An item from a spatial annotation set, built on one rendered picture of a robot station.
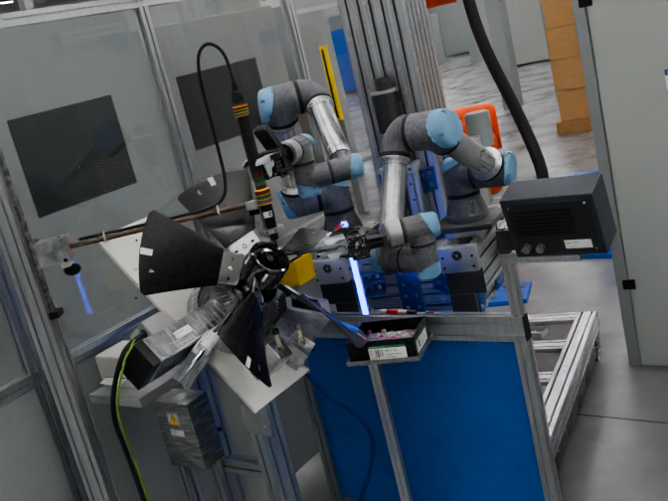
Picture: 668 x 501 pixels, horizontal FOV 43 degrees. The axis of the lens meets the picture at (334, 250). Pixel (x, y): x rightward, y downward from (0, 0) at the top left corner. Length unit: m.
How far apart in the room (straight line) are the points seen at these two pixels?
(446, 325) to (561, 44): 7.93
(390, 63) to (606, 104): 1.08
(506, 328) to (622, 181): 1.45
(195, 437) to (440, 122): 1.18
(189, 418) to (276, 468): 0.30
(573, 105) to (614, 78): 6.67
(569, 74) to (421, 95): 7.31
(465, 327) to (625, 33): 1.61
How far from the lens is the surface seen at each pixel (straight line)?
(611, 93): 3.77
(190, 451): 2.63
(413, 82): 3.11
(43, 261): 2.52
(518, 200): 2.33
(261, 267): 2.28
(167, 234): 2.26
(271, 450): 2.57
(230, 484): 2.79
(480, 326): 2.58
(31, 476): 2.78
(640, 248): 3.92
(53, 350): 2.61
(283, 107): 2.88
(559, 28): 10.34
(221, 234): 2.44
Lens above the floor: 1.77
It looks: 14 degrees down
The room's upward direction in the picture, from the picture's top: 14 degrees counter-clockwise
